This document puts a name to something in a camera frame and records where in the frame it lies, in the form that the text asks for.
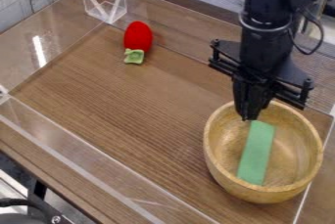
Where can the red plush strawberry toy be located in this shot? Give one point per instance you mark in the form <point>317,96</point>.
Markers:
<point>137,41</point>

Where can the black table leg frame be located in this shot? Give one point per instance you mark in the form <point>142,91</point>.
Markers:
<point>24,207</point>

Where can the brown wooden bowl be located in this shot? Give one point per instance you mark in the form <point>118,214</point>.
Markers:
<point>296,154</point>

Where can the green flat stick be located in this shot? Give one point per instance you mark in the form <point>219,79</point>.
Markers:
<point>256,153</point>

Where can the clear acrylic corner bracket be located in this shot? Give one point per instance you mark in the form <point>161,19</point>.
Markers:
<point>106,11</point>

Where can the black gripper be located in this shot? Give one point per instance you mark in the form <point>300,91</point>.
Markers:
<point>255,87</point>

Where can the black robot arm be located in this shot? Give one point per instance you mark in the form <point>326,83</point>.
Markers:
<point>259,61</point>

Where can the clear acrylic tray wall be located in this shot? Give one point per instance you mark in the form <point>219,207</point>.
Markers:
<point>99,184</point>

